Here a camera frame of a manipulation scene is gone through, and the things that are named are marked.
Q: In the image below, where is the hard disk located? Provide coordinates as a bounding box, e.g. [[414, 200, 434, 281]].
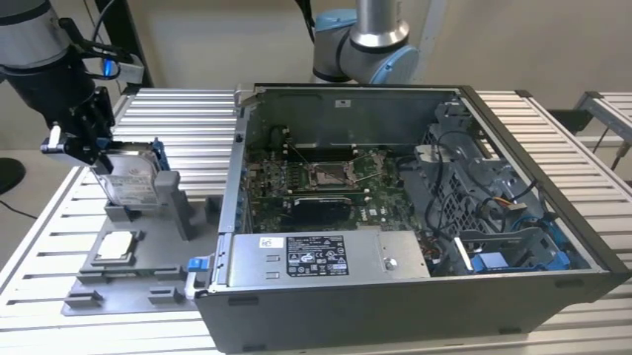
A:
[[94, 138, 168, 214]]

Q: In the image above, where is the grey metal disk bay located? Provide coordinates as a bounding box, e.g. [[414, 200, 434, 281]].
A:
[[402, 101, 543, 237]]

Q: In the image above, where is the black chair base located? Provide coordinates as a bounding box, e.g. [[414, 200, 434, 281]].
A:
[[0, 157, 26, 194]]

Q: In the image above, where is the silver case hinge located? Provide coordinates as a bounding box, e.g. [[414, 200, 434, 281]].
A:
[[232, 83, 261, 109]]

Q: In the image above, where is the silver CPU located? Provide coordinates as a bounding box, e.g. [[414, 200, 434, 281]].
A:
[[96, 231, 137, 262]]

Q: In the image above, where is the grey parts rack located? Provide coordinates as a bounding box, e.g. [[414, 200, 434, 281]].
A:
[[58, 172, 224, 317]]

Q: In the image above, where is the thin locking lever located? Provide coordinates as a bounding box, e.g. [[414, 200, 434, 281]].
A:
[[354, 169, 386, 183], [288, 143, 314, 167]]

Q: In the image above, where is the blue silver case latch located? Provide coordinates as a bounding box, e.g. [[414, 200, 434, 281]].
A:
[[183, 254, 221, 300]]

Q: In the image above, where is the black RAM slot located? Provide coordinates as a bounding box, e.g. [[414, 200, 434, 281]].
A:
[[282, 186, 371, 197], [283, 143, 359, 159]]

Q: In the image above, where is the CPU socket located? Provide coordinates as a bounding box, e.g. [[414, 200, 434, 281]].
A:
[[308, 160, 352, 189]]

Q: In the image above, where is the black graphics card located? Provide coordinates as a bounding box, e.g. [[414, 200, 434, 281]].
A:
[[290, 195, 354, 226]]

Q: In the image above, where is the metal socket cover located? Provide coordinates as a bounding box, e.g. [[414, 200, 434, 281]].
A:
[[346, 153, 386, 182]]

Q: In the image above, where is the green motherboard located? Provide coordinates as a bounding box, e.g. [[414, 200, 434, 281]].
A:
[[244, 146, 430, 237]]

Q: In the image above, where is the silver power supply unit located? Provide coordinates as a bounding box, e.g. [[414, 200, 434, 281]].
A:
[[228, 231, 431, 288]]

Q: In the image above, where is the black open PC case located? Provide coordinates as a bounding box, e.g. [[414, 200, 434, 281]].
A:
[[195, 81, 632, 352]]

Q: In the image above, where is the slatted metal side table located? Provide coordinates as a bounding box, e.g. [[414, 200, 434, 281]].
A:
[[573, 90, 632, 149]]

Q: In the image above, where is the black camera cable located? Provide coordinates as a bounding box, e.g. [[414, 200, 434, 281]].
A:
[[57, 0, 135, 81]]

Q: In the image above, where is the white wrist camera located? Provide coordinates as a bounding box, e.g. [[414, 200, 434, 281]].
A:
[[117, 61, 145, 85]]

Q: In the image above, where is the black frame post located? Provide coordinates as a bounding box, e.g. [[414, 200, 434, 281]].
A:
[[92, 0, 155, 89]]

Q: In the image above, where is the black floor cable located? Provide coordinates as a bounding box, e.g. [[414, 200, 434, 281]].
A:
[[0, 199, 40, 220]]

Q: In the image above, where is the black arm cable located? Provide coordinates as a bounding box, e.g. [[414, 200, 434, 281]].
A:
[[294, 0, 319, 27]]

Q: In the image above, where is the black wire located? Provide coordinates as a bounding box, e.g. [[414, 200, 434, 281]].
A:
[[478, 195, 514, 231]]

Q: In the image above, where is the yellow red wire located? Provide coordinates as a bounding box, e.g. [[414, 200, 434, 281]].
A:
[[491, 197, 525, 214]]

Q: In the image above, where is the blue disk bay bracket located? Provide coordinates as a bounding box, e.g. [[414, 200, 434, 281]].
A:
[[470, 251, 510, 274]]

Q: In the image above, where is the blue wire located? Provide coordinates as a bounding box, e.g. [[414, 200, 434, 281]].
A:
[[511, 212, 562, 241]]

